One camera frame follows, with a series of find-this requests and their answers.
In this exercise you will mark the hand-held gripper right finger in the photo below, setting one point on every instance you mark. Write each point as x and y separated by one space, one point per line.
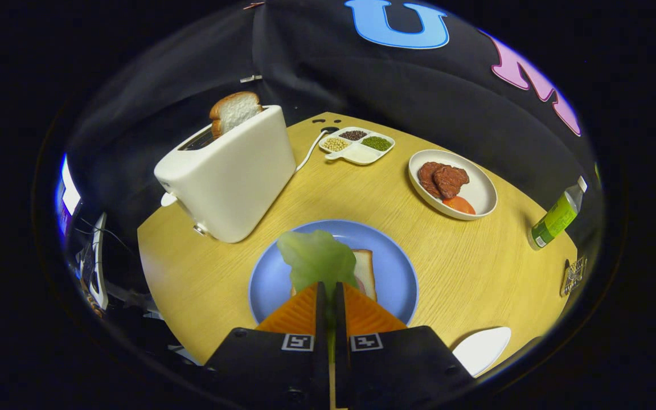
341 341

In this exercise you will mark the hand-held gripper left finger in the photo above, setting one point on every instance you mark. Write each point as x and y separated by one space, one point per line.
322 341

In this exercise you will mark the green lettuce leaf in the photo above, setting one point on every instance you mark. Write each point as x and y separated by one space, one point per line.
316 259

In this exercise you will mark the toasted bread slice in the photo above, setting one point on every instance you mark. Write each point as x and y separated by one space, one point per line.
237 111

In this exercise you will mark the bread slice with ham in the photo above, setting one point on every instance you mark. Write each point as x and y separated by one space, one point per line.
365 269

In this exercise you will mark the blue plate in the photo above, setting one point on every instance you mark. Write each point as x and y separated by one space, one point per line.
388 267

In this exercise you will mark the white rectangular plate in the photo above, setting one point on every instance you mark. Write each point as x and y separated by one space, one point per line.
484 348

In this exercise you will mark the red tomato slice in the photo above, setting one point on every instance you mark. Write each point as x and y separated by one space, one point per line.
459 205

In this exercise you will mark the brown meat patty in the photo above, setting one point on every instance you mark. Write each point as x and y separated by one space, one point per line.
452 179
426 177

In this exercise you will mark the white toaster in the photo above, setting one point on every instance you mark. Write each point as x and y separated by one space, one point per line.
237 176

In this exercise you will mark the white divided dish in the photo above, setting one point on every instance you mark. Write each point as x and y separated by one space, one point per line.
362 155

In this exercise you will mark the pile of yellow beans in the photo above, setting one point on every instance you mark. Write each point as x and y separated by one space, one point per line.
335 144

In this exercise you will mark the pile of green beans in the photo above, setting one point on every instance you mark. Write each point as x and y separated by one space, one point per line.
376 143

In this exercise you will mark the pile of dark beans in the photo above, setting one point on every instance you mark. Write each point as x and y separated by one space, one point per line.
353 135

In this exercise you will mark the round white plate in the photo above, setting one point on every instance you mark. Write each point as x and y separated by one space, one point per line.
479 185

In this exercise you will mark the white flat device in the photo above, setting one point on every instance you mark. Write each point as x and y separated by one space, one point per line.
100 267

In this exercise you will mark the green-label plastic bottle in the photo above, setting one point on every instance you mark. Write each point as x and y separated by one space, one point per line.
556 219

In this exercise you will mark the black backdrop cloth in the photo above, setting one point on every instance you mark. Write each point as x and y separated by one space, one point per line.
362 80

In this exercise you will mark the silver clip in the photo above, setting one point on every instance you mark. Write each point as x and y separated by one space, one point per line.
251 78

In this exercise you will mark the computer monitor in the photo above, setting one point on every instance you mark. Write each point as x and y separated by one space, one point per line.
69 196

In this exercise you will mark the copper clip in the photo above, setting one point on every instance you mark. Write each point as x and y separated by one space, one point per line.
254 5

